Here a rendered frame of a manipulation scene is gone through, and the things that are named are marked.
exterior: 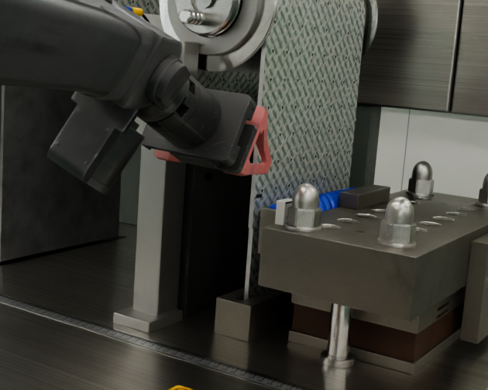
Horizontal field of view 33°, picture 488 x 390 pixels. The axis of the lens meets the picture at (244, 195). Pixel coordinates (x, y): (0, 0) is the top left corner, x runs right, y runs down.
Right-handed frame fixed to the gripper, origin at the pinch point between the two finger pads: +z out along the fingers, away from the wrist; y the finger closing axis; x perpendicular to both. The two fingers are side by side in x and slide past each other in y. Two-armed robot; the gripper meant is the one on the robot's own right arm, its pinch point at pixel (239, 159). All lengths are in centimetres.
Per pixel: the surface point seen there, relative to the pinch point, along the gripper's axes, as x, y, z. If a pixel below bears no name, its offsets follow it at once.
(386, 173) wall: 85, -101, 254
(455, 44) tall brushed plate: 29.1, 6.7, 26.4
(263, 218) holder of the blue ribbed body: -3.8, 0.8, 6.8
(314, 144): 8.2, -1.1, 14.7
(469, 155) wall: 98, -66, 249
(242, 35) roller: 12.0, -3.0, -3.2
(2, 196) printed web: -9.0, -38.5, 7.5
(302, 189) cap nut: -0.9, 6.3, 2.7
